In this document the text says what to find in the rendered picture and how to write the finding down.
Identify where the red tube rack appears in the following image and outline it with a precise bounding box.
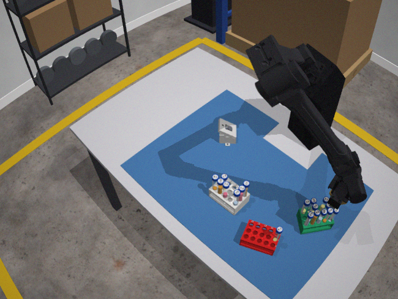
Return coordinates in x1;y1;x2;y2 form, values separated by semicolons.
239;219;279;256

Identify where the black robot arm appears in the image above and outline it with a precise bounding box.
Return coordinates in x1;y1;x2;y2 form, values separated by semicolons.
246;35;367;210

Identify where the test tube with blue cap and pink liquid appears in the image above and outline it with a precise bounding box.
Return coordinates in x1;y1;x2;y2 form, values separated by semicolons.
223;181;230;198

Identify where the white tube rack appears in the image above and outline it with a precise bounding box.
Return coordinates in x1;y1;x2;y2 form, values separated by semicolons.
209;178;250;215

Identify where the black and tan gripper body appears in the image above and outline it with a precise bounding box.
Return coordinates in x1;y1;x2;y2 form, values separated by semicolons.
328;175;350;203

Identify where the green test tube rack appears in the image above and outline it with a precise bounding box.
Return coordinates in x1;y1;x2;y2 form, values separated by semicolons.
296;207;334;234

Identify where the blue bench mat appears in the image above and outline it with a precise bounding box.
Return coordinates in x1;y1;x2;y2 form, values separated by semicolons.
121;90;374;299

